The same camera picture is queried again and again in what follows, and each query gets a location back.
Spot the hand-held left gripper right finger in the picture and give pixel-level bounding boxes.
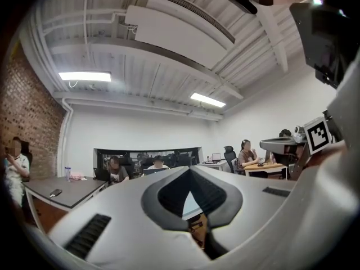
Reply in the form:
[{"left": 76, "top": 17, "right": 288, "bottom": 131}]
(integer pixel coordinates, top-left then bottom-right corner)
[{"left": 190, "top": 166, "right": 296, "bottom": 260}]

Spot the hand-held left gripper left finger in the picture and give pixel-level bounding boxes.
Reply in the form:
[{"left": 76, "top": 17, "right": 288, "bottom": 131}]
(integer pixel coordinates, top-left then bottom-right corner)
[{"left": 49, "top": 166, "right": 212, "bottom": 267}]

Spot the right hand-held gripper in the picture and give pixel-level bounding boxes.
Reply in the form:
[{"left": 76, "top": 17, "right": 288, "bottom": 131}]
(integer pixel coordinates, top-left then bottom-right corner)
[{"left": 260, "top": 116, "right": 332, "bottom": 181}]

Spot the person's right forearm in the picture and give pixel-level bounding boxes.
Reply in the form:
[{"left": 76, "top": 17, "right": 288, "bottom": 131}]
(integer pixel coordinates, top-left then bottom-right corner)
[{"left": 305, "top": 141, "right": 348, "bottom": 168}]

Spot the wooden desk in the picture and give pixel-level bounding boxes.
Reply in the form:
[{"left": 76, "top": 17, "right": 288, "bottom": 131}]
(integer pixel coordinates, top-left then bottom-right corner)
[{"left": 243, "top": 162, "right": 288, "bottom": 180}]

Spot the black laptop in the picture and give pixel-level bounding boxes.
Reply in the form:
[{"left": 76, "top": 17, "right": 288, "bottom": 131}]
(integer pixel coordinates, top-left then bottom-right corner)
[{"left": 93, "top": 167, "right": 111, "bottom": 183}]

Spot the black office chair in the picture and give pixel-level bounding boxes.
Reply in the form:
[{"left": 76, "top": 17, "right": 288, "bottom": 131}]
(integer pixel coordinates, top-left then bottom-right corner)
[{"left": 223, "top": 145, "right": 240, "bottom": 174}]

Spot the white desk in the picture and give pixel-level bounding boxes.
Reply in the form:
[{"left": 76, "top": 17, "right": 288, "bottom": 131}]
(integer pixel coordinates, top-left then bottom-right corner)
[{"left": 197, "top": 160, "right": 231, "bottom": 173}]

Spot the glass partition window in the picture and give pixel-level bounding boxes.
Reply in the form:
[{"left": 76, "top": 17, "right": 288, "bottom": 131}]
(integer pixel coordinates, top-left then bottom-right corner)
[{"left": 93, "top": 146, "right": 204, "bottom": 177}]

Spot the dark grey desk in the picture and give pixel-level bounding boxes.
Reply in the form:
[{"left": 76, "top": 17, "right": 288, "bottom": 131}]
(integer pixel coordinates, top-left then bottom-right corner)
[{"left": 22, "top": 175, "right": 109, "bottom": 233}]

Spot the black boxy device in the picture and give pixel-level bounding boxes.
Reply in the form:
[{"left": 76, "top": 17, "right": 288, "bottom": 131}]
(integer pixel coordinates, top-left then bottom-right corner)
[{"left": 289, "top": 0, "right": 358, "bottom": 90}]

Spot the short ceiling light panel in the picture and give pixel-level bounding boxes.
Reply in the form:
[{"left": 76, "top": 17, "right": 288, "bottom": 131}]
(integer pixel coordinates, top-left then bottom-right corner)
[{"left": 190, "top": 92, "right": 227, "bottom": 108}]

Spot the long ceiling light panel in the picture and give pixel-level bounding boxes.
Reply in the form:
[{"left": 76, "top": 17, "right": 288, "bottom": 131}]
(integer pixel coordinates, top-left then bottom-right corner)
[{"left": 58, "top": 71, "right": 112, "bottom": 83}]

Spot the white fisheye camera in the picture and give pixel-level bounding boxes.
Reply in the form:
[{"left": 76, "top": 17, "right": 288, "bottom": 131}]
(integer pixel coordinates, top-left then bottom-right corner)
[{"left": 293, "top": 124, "right": 306, "bottom": 140}]

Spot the white wall drain pipe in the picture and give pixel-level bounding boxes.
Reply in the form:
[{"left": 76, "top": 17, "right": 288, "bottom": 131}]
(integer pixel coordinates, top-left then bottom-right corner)
[{"left": 60, "top": 97, "right": 74, "bottom": 177}]

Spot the black head-worn camera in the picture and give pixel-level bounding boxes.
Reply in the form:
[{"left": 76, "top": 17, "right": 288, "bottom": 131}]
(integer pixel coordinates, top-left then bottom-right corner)
[{"left": 227, "top": 0, "right": 258, "bottom": 15}]

